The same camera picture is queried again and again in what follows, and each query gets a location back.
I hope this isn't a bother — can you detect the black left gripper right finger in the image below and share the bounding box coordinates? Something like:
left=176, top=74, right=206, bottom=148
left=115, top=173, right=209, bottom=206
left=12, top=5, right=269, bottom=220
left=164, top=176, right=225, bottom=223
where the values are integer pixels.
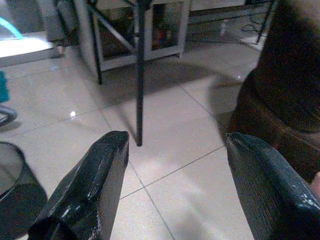
left=224, top=131, right=320, bottom=240

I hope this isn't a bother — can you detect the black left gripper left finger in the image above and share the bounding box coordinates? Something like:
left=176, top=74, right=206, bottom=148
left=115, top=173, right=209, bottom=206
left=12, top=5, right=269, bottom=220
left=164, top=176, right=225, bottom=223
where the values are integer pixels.
left=27, top=130, right=130, bottom=240

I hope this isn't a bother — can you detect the brown round velvet sofa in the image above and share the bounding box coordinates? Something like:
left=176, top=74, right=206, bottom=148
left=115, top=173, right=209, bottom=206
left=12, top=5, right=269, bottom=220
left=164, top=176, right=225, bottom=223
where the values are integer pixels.
left=224, top=0, right=320, bottom=185

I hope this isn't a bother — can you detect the black glossy curved shell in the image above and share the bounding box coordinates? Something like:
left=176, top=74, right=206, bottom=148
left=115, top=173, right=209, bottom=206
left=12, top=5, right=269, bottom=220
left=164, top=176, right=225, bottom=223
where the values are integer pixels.
left=0, top=141, right=49, bottom=240

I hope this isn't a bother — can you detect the white table with black legs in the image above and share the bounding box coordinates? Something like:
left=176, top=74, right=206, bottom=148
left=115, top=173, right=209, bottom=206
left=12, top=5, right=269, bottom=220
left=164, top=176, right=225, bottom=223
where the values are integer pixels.
left=53, top=0, right=278, bottom=147

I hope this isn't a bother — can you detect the teal fabric item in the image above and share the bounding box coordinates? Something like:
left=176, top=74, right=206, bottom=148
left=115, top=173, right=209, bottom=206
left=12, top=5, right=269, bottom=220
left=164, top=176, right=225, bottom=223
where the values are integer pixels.
left=0, top=70, right=10, bottom=103

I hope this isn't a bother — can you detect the white low platform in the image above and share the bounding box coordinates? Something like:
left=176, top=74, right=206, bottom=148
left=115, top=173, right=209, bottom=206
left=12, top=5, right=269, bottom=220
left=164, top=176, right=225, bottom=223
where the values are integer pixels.
left=0, top=31, right=61, bottom=68

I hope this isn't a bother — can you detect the cyan hoop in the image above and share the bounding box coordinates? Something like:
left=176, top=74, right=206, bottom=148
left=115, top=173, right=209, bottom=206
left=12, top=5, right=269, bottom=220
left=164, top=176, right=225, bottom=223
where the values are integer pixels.
left=0, top=16, right=26, bottom=40

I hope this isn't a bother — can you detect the white glass-door cabinet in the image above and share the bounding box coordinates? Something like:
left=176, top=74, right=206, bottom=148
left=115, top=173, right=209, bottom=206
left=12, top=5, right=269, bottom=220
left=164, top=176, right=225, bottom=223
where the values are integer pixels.
left=74, top=0, right=191, bottom=72

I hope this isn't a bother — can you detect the black floor cable bundle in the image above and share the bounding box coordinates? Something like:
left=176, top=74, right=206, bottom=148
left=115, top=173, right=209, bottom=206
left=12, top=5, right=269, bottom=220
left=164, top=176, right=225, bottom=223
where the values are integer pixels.
left=240, top=21, right=266, bottom=35

